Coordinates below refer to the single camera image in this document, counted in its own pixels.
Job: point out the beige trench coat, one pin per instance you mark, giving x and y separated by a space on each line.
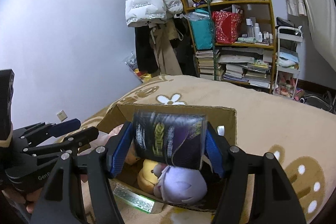
161 35

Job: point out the upper wall socket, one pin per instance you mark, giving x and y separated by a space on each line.
62 115

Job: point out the wooden bookshelf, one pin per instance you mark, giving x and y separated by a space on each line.
261 10

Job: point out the person's left hand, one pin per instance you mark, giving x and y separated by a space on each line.
18 197

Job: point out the left stack of books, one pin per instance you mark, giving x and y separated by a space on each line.
208 66

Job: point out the red gift bag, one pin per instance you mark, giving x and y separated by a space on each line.
227 26

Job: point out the purple-haired blindfolded plush doll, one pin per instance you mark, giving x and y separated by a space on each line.
179 185

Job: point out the dark purple card pack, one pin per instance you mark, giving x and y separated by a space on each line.
172 139

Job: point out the right pile of books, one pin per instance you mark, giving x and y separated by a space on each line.
246 65

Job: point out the plastic bag of toys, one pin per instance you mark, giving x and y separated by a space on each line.
131 63

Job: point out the open cardboard box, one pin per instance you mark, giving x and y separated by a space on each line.
222 119

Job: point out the white cosmetic bottles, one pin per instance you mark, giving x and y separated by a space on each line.
255 34

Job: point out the yellow dog plush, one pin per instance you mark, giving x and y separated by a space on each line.
146 178

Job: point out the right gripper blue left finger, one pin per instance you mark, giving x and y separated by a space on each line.
61 200

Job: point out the white rolling cart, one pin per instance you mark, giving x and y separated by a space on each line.
289 41

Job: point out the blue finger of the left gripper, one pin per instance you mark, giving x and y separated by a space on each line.
72 143
44 130

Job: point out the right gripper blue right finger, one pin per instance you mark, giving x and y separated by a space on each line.
274 199

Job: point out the black hanging coat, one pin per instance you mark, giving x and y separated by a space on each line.
146 60

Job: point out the teal paper bag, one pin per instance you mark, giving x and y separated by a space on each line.
200 24

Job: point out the green tissue pack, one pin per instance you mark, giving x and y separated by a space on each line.
139 202

